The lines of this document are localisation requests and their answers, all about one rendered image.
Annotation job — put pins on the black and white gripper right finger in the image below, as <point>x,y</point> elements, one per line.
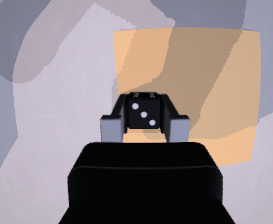
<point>175,127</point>

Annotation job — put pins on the black die with white pips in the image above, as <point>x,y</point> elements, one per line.
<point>143,110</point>

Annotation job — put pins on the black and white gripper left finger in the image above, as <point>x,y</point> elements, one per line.
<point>111,125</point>

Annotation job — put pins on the peach flat mat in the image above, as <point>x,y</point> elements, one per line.
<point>210,74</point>

